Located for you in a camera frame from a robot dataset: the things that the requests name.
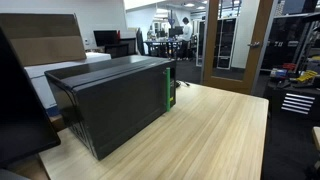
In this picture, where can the white wall outlet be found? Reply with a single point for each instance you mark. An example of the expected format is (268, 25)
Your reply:
(86, 41)

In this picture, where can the silver door lever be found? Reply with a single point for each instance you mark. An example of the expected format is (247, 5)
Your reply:
(255, 44)

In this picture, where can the red bottle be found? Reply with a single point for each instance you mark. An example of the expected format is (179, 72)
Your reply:
(118, 34)

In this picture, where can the red tool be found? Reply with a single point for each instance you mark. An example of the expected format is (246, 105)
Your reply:
(289, 66)

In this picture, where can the black storage rack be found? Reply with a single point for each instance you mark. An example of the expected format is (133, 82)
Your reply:
(283, 36)

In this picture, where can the black microwave door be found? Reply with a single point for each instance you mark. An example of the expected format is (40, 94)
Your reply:
(173, 75)

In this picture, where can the black low cabinet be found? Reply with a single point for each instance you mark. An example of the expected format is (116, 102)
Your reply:
(116, 50)

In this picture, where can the small brown cardboard box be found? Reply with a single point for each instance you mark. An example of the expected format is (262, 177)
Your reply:
(58, 123)

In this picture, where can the blue white storage box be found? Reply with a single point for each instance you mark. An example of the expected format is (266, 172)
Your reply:
(53, 111)

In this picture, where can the person in white shirt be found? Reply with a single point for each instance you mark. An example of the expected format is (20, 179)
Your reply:
(187, 31)

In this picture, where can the cluttered dark desk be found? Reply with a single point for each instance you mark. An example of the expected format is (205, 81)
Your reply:
(163, 46)

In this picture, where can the thin black monitor edge-on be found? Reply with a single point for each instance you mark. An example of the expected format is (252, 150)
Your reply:
(140, 41)

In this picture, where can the open brown cardboard box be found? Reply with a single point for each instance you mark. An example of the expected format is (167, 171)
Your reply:
(43, 40)

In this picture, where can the yellow tool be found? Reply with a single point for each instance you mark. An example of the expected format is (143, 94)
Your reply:
(306, 76)

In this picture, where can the black microwave oven body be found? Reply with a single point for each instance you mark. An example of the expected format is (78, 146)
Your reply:
(116, 100)

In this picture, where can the large black flat monitor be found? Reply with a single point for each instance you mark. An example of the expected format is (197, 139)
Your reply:
(23, 116)

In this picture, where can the black cabinet with white stripes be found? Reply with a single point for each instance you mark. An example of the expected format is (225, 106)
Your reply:
(300, 91)

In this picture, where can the white shelving unit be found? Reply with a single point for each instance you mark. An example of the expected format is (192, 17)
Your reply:
(226, 43)

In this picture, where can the blue tool box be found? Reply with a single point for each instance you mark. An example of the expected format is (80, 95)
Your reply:
(278, 72)

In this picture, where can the black desk monitor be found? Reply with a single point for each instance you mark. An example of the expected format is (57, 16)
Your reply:
(105, 37)

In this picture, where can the small distant black monitor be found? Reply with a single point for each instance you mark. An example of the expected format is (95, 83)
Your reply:
(176, 31)

